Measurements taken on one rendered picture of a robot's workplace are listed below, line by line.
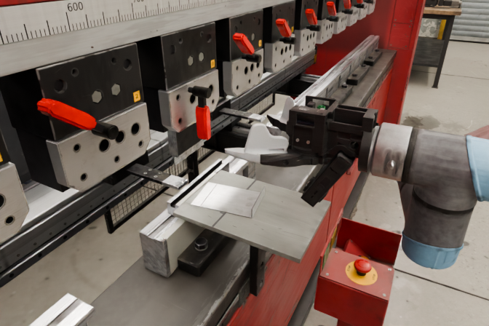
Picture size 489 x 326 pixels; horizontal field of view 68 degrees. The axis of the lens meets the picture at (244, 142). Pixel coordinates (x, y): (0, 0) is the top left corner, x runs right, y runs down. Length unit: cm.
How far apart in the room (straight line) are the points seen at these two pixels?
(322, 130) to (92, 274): 176
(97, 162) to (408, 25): 241
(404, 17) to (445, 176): 226
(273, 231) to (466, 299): 157
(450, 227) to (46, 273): 197
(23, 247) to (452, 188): 75
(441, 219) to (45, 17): 52
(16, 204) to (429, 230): 50
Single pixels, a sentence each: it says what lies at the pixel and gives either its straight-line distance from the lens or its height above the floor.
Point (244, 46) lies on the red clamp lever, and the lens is 72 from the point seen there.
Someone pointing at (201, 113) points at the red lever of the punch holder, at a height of 121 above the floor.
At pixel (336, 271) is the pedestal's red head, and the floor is 78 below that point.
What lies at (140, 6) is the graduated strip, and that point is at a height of 138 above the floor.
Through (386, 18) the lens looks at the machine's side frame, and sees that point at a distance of 272.
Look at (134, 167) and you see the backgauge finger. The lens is 89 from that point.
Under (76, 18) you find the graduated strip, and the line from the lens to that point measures 47.
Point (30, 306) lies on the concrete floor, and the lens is 210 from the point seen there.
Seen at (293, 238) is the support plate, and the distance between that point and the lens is 67.
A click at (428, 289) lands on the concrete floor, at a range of 211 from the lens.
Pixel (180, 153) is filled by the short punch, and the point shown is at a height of 110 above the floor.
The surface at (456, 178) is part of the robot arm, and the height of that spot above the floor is 121.
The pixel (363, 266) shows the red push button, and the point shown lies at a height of 81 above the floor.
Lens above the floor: 144
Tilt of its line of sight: 27 degrees down
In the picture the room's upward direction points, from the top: straight up
